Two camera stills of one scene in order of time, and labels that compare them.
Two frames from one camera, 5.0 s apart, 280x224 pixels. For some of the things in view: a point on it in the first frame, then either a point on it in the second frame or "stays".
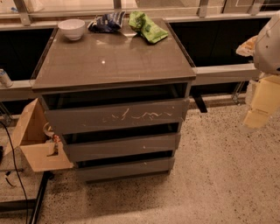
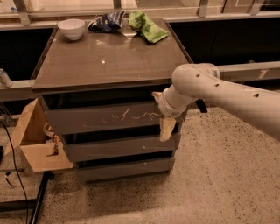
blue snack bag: (106, 22) stays
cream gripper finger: (247, 48) to (157, 95)
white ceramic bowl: (72, 28) stays
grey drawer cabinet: (117, 101) stays
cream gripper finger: (265, 101) to (166, 128)
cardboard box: (37, 145) stays
